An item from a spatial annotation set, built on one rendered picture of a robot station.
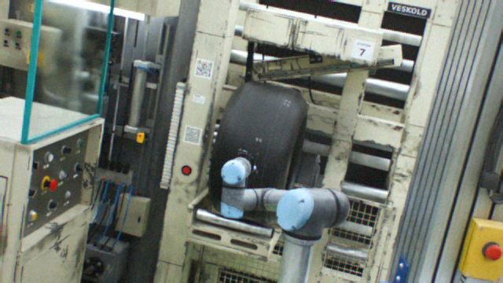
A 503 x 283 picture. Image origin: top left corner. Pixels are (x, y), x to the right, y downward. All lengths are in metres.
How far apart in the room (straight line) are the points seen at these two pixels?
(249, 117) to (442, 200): 1.18
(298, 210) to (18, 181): 0.93
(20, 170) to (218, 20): 1.03
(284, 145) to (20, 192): 0.99
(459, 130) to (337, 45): 1.43
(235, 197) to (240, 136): 0.46
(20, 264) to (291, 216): 0.97
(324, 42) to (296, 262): 1.30
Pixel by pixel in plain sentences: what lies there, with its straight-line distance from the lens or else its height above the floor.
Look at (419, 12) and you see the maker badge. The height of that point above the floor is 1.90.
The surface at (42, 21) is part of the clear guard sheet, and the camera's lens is 2.19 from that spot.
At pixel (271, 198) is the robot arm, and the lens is 2.22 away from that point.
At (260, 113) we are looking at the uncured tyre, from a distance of 2.65.
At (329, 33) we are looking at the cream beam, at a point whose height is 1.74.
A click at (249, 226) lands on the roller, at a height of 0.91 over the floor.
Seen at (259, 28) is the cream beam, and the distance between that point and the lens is 3.01.
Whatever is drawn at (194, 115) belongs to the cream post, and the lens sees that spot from 2.85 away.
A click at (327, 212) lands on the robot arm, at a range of 1.90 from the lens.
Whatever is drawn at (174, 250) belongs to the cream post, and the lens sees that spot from 3.04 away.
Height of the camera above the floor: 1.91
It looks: 14 degrees down
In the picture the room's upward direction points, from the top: 11 degrees clockwise
